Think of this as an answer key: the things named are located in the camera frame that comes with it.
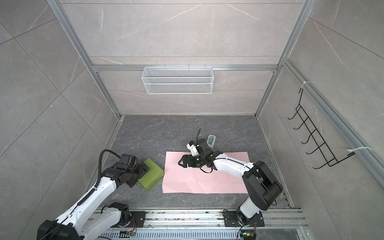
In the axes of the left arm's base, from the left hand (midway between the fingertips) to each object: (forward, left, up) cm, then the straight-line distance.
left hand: (145, 169), depth 84 cm
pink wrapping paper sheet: (-5, -19, -5) cm, 20 cm away
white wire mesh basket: (+53, -19, +24) cm, 61 cm away
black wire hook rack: (-8, -84, +27) cm, 89 cm away
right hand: (+2, -22, +2) cm, 23 cm away
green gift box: (-4, -6, +1) cm, 7 cm away
